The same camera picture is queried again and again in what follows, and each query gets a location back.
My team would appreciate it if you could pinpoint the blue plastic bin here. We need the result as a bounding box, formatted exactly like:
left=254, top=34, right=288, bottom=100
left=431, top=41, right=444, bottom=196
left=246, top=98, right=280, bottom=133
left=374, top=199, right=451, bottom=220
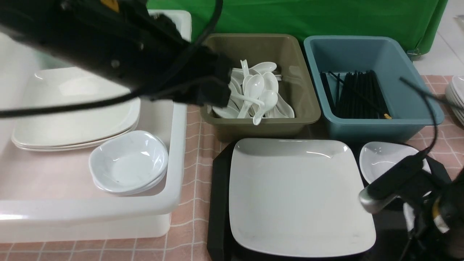
left=303, top=35, right=444, bottom=143

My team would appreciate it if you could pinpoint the large white square plate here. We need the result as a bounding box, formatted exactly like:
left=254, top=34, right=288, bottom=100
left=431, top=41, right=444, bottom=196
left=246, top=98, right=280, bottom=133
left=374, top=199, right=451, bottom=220
left=228, top=138, right=376, bottom=258

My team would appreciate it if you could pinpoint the pile of white soup spoons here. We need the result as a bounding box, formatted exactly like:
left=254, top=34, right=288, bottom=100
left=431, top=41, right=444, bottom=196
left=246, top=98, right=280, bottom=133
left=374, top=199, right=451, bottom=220
left=210, top=60, right=296, bottom=126

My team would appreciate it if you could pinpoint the black chopstick pair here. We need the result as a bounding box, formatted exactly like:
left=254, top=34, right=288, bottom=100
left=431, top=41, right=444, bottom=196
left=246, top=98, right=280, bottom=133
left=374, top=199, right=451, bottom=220
left=328, top=71, right=392, bottom=120

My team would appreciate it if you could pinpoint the white small bowl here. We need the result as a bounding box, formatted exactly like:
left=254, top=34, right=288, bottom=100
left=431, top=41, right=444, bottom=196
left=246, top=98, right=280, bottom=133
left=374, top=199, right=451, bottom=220
left=359, top=142, right=431, bottom=184
left=403, top=191, right=436, bottom=236

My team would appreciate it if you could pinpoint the bundle of black chopsticks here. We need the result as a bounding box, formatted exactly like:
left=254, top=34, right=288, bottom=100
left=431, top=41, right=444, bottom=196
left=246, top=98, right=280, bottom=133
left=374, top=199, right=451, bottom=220
left=319, top=70, right=391, bottom=120

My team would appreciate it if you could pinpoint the stack of white square plates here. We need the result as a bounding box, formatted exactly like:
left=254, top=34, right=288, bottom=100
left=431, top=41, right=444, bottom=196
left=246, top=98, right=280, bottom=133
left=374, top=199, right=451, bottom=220
left=12, top=67, right=141, bottom=148

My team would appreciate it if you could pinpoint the olive green plastic bin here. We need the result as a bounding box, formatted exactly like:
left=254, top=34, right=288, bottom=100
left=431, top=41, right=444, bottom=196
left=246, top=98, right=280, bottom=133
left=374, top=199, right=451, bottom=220
left=200, top=33, right=322, bottom=142

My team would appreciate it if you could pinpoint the white plates stack at edge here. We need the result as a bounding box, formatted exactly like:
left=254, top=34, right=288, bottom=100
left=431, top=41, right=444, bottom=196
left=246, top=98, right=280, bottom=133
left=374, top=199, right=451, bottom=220
left=445, top=76, right=464, bottom=126

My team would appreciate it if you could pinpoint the green backdrop cloth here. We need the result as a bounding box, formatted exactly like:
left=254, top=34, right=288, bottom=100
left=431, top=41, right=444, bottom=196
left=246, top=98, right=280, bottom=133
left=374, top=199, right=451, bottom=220
left=147, top=0, right=448, bottom=70

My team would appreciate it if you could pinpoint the black cable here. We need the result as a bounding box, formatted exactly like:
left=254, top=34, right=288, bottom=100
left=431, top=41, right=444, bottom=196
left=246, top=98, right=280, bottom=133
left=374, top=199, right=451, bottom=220
left=399, top=77, right=464, bottom=156

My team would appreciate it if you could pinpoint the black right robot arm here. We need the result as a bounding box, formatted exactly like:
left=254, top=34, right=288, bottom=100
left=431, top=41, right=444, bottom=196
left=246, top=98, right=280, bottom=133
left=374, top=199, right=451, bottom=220
left=407, top=171, right=463, bottom=261

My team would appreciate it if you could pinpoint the large white plastic tub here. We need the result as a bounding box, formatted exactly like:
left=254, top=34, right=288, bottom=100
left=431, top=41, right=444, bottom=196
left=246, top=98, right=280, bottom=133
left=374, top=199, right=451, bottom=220
left=0, top=10, right=192, bottom=243

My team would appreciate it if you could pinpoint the white ceramic soup spoon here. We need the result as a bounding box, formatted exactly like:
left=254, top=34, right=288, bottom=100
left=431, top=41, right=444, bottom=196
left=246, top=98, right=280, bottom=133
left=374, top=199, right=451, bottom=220
left=228, top=82, right=265, bottom=107

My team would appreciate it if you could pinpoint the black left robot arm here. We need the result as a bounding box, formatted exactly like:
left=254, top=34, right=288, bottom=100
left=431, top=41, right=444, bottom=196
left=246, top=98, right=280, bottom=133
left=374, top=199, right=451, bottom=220
left=1, top=0, right=232, bottom=107

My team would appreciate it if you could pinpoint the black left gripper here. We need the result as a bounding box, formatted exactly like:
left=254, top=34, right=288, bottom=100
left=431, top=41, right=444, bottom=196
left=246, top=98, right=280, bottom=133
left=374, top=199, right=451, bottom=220
left=170, top=53, right=232, bottom=108

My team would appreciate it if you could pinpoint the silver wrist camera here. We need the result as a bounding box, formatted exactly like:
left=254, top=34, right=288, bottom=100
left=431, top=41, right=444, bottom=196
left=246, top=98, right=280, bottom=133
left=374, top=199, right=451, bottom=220
left=359, top=153, right=424, bottom=214

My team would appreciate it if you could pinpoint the stack of small white bowls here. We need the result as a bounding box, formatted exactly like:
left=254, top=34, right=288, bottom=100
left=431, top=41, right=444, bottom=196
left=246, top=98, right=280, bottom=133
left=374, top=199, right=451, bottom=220
left=88, top=130, right=169, bottom=196

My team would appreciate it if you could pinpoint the black serving tray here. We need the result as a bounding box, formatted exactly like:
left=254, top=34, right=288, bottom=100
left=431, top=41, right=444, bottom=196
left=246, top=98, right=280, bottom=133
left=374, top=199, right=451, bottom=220
left=207, top=141, right=407, bottom=261

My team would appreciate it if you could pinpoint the pink checkered tablecloth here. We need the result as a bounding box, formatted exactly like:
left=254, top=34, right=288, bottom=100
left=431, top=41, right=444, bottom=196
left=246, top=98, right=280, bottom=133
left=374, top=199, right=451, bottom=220
left=0, top=71, right=464, bottom=261

